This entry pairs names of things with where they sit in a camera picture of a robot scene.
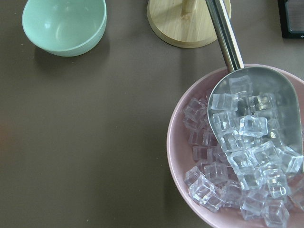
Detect pink bowl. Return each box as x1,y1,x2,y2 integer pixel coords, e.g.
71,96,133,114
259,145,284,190
166,63,304,228

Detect green bowl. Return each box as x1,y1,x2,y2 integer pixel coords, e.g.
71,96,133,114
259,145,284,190
22,0,107,57

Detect black digital scale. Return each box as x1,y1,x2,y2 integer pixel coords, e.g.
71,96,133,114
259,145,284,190
277,0,304,40

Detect pile of clear ice cubes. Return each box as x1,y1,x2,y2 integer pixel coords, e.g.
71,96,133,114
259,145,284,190
183,76,303,228

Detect metal ice scoop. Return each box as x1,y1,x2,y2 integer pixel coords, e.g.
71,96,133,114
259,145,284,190
206,0,303,154

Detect wooden cup stand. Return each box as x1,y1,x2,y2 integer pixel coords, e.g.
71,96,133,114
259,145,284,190
147,0,217,48

